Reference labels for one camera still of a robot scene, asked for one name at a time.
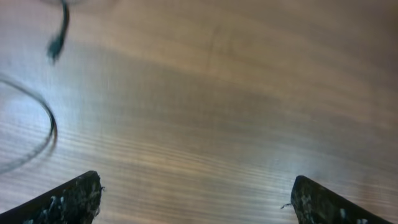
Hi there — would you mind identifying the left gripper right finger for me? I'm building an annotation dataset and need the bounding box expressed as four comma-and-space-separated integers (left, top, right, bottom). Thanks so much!
290, 175, 392, 224

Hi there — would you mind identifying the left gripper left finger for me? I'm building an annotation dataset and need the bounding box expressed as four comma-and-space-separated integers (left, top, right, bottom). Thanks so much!
1, 170, 103, 224

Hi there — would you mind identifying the black USB cable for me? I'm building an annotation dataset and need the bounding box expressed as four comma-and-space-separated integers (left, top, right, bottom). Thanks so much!
0, 74, 58, 175
45, 0, 71, 63

